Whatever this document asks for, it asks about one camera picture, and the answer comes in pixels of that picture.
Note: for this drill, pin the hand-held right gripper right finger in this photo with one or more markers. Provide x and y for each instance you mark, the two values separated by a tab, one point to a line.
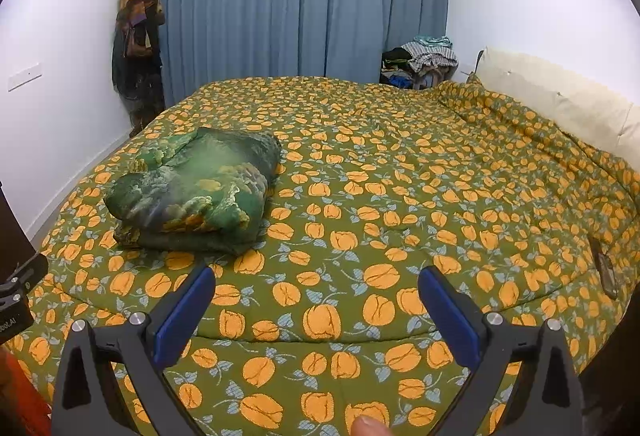
450	316

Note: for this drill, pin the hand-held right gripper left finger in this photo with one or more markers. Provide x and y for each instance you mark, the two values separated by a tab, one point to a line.
185	311

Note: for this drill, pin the green printed jacket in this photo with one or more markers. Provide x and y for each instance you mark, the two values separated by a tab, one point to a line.
200	186

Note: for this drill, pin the pile of clothes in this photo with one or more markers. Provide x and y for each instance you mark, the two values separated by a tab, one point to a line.
422	59

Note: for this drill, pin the clothes hanging on rack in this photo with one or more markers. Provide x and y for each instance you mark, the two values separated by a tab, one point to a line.
137	46

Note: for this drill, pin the person's right hand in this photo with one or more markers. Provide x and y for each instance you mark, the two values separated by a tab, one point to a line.
369	427

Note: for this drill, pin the orange cloth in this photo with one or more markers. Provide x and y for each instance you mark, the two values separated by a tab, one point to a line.
20	396

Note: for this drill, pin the green orange-flowered bedspread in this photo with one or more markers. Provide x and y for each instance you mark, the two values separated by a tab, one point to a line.
400	196

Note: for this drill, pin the dark phone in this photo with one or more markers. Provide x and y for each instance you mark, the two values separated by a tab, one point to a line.
604	268

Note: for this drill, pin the cream padded headboard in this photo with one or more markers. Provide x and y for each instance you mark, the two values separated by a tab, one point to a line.
560	96

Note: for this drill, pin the blue curtain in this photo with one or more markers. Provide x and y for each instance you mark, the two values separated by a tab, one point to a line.
300	1

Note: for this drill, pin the white wall switch plate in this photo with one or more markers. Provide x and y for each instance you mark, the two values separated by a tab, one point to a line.
23	76

